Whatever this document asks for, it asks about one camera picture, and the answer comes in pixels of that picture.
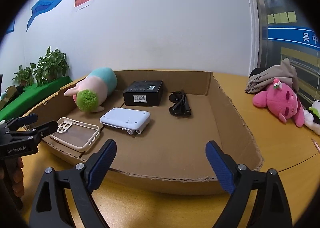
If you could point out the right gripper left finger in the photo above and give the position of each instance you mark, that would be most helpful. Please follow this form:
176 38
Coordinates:
50 207

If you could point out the bare left hand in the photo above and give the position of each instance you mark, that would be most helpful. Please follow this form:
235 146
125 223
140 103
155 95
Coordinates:
17 178

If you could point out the small black product box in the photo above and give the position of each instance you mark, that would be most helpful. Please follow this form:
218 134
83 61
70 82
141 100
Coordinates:
144 93

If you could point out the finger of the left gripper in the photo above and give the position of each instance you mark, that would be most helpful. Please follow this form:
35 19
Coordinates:
16 123
35 134

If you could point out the pink plush toy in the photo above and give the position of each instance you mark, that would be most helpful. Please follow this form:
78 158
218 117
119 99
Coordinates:
281 101

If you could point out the pastel plush toy green hair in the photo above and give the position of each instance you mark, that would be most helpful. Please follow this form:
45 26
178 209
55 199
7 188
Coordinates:
90 93

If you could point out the yellow sticky notes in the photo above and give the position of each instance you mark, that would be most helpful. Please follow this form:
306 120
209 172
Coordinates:
284 17

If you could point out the black sunglasses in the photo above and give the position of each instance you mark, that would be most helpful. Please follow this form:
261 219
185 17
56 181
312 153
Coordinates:
180 105

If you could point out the cardboard box tray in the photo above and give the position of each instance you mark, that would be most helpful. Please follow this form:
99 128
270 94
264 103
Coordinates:
169 155

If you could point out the white handheld device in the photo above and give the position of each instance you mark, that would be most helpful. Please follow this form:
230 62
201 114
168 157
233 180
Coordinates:
126 119

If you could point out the potted green plant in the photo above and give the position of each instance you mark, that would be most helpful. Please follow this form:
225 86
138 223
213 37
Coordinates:
50 67
24 76

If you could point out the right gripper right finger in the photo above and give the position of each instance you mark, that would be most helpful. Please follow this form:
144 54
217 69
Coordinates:
271 207

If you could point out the white panda plush toy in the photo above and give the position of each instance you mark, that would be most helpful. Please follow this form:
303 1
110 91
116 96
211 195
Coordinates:
312 117

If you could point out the green covered side table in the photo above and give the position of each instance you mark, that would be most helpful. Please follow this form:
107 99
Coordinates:
31 96

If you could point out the white clear phone case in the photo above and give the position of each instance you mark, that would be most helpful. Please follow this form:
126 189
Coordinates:
79 136

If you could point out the beige printed cloth bag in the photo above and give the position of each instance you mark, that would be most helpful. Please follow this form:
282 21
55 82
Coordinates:
261 77

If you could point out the copper coloured pen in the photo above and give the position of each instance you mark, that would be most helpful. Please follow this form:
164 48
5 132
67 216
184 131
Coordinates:
316 145

